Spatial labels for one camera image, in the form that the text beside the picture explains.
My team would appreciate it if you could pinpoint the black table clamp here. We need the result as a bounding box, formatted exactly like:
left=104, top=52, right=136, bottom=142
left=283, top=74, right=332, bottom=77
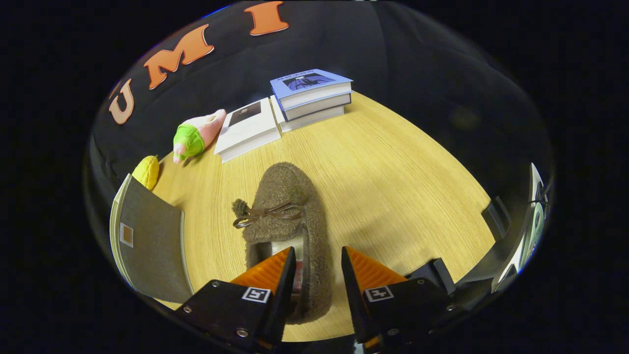
left=482, top=197, right=512, bottom=241
left=408, top=258, right=457, bottom=295

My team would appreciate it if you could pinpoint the blue paperback book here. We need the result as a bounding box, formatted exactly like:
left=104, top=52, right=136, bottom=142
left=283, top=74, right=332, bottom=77
left=279, top=92, right=352, bottom=121

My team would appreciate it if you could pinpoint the white book with dark photo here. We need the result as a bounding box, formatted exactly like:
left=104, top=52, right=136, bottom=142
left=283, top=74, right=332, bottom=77
left=214, top=97, right=282, bottom=164

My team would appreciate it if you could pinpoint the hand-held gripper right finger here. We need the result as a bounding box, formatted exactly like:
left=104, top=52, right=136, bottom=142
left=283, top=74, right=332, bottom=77
left=341, top=246, right=467, bottom=353

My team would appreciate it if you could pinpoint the white paperback book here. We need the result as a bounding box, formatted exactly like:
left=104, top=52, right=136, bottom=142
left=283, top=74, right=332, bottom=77
left=269, top=96, right=345, bottom=133

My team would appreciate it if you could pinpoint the yellow plush toy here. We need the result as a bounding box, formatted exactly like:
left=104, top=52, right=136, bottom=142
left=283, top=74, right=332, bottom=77
left=132, top=155, right=160, bottom=191

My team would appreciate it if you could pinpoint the pink and green plush toy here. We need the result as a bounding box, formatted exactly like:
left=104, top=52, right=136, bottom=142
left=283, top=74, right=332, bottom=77
left=172, top=109, right=228, bottom=164

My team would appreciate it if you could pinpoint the grey fabric storage box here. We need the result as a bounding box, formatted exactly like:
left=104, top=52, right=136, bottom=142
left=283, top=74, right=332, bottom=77
left=109, top=173, right=195, bottom=304

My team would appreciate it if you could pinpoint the blue book with figure cover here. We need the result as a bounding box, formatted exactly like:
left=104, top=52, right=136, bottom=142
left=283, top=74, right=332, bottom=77
left=269, top=69, right=353, bottom=110

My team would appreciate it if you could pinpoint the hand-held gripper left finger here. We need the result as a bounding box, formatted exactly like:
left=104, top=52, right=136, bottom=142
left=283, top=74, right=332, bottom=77
left=174, top=246, right=297, bottom=353

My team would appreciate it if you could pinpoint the brown fluffy shoe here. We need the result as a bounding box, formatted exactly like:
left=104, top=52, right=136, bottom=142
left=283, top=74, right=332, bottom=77
left=232, top=161, right=335, bottom=325

